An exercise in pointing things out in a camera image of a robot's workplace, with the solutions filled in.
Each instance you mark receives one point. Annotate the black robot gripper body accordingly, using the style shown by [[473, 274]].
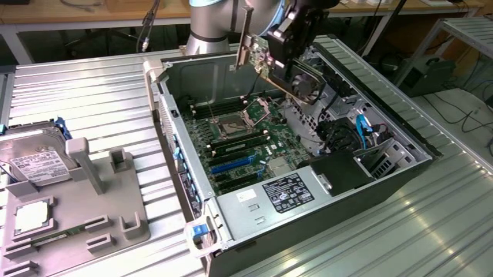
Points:
[[292, 37]]

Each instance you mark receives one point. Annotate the graphics card with black fan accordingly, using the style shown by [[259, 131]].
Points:
[[307, 85]]

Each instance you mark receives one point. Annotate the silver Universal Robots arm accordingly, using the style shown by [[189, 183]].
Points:
[[210, 26]]

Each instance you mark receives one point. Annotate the black RAM slot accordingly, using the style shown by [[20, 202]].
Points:
[[216, 107]]

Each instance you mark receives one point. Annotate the black expansion slot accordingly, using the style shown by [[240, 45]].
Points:
[[228, 159], [236, 179]]

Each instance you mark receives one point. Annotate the blue expansion slot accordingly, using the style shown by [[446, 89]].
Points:
[[230, 166]]

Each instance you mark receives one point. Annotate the metal socket cover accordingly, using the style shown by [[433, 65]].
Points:
[[258, 111]]

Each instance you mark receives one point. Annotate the metal disk bay cage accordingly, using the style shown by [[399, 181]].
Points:
[[303, 121]]

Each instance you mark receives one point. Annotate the socket locking lever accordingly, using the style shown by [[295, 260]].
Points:
[[211, 111]]

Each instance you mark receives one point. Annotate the green motherboard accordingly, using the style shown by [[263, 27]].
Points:
[[276, 135]]

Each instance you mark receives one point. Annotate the CPU socket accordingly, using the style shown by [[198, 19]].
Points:
[[230, 125]]

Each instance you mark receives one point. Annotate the black device on floor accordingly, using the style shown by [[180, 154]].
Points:
[[427, 76]]

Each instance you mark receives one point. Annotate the installed black RAM stick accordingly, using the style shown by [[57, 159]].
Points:
[[238, 143]]

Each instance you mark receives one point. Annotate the silver chipset heatsink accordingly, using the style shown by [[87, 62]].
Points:
[[278, 167]]

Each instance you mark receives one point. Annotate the metal slat side table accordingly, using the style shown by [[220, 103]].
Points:
[[469, 31]]

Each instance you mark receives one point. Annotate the white round table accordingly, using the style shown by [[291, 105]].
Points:
[[442, 115]]

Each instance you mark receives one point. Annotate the black fan shroud box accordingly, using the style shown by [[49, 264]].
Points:
[[338, 173]]

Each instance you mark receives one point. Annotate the wooden desk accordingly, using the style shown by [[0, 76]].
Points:
[[76, 15]]

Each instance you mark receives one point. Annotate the grey power supply with label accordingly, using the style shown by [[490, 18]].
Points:
[[250, 213]]

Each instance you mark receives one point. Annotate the blue case latch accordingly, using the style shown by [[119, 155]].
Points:
[[199, 231]]

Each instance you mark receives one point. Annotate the black open PC case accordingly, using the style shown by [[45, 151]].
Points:
[[268, 254]]

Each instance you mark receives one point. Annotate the silver hard disk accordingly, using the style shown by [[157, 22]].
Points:
[[35, 155]]

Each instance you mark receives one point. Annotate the grey parts rack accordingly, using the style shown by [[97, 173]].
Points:
[[72, 207]]

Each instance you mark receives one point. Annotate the silver CPU chip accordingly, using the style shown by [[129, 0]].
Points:
[[32, 216]]

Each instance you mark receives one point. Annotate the green loose RAM stick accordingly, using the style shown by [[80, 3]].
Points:
[[57, 236]]

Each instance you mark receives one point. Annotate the blue disk carrier bracket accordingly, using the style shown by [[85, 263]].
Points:
[[63, 128]]

